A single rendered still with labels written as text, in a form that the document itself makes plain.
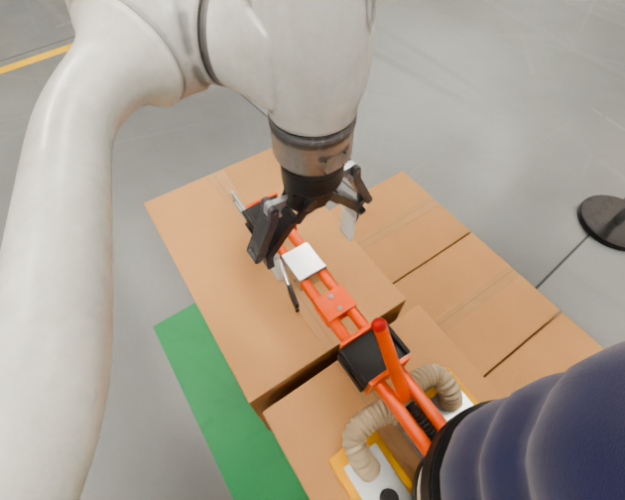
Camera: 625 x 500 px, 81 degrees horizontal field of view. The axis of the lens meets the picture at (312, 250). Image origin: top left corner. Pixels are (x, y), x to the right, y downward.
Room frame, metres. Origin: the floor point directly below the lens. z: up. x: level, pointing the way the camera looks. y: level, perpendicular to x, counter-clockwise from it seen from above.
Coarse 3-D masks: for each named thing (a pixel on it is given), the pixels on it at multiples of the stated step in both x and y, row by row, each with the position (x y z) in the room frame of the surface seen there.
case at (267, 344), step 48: (192, 192) 0.67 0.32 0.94; (240, 192) 0.67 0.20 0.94; (192, 240) 0.52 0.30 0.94; (240, 240) 0.52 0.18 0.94; (288, 240) 0.52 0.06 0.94; (336, 240) 0.52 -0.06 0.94; (192, 288) 0.38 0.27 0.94; (240, 288) 0.38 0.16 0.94; (384, 288) 0.38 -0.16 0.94; (240, 336) 0.27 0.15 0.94; (288, 336) 0.27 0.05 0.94; (336, 336) 0.27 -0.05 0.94; (240, 384) 0.17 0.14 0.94; (288, 384) 0.18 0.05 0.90
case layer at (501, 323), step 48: (384, 192) 1.03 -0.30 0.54; (384, 240) 0.79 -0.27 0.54; (432, 240) 0.79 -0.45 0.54; (480, 240) 0.79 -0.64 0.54; (432, 288) 0.59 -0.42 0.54; (480, 288) 0.59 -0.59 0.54; (528, 288) 0.59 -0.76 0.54; (480, 336) 0.41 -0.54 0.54; (528, 336) 0.41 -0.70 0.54; (576, 336) 0.41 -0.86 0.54
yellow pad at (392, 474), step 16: (384, 448) 0.06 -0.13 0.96; (336, 464) 0.03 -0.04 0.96; (384, 464) 0.03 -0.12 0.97; (352, 480) 0.01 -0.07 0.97; (384, 480) 0.01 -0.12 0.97; (400, 480) 0.01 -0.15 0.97; (352, 496) -0.01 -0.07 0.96; (368, 496) -0.01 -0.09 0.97; (384, 496) -0.01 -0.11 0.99; (400, 496) -0.01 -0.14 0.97
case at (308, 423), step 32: (416, 320) 0.30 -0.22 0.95; (416, 352) 0.23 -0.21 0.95; (448, 352) 0.23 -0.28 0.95; (320, 384) 0.17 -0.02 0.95; (352, 384) 0.17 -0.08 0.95; (480, 384) 0.17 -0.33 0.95; (288, 416) 0.11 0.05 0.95; (320, 416) 0.11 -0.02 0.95; (352, 416) 0.11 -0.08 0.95; (288, 448) 0.06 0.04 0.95; (320, 448) 0.06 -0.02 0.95; (320, 480) 0.01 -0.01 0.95
